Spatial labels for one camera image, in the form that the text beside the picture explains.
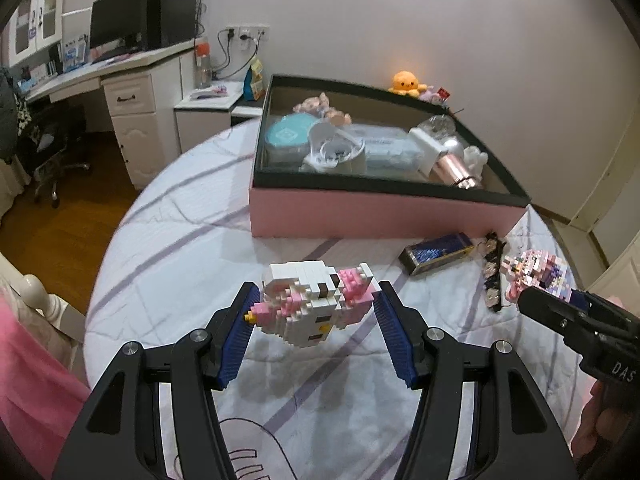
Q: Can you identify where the black computer monitor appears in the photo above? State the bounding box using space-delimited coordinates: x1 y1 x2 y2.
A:
90 0 142 64

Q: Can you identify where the white bed post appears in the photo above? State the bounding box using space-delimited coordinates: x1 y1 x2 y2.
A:
0 255 86 344

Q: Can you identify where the teal oval plastic case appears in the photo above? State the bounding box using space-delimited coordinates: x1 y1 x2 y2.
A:
265 113 319 165

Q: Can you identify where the black office chair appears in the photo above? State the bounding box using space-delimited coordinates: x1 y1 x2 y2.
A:
0 69 94 209

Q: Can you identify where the white glass door cabinet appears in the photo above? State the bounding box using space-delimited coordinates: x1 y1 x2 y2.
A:
8 0 63 67

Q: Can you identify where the white computer desk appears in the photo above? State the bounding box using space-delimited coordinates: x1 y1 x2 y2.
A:
27 40 195 190

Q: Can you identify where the pink bedding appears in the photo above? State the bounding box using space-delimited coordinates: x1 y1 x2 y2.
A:
1 300 90 479

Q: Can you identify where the yellow blue snack bag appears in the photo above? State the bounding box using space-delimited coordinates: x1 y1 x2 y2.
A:
243 55 266 102

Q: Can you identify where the blue card box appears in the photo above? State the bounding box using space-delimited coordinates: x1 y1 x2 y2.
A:
398 233 474 275

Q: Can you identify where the pink owl block figure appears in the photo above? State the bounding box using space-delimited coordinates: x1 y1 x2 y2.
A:
500 249 572 304

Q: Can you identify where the rose gold metal canister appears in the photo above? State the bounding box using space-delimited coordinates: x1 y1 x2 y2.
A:
435 154 483 190

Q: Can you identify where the pig doll figurine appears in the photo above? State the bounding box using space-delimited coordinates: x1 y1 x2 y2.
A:
293 93 352 127

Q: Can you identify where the white astronaut figurine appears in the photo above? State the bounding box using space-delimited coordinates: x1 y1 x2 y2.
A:
444 136 488 181

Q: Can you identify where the red toy storage crate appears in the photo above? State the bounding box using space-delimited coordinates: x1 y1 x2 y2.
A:
419 86 464 116

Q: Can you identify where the clear plastic jar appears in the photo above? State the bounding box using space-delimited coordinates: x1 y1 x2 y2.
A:
418 114 457 142

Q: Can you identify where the plastic bottle orange cap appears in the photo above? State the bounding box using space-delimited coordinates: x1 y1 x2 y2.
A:
194 42 212 89

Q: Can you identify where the white pink block figure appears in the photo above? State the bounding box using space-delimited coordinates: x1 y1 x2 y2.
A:
244 260 381 348

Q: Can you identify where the person right hand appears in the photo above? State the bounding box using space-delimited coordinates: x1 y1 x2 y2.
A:
569 294 640 461

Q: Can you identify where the orange octopus plush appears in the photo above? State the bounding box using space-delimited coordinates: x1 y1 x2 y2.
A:
388 70 428 99

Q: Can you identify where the white small side cabinet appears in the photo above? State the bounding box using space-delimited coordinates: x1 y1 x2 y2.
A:
174 81 243 153

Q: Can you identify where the green and pink tray box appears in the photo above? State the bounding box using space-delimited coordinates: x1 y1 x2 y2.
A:
248 75 529 238

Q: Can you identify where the white wall power strip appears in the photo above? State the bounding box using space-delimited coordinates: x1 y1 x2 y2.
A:
226 25 270 42

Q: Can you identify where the clear dental flosser box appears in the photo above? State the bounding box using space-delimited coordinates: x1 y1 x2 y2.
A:
345 124 424 174

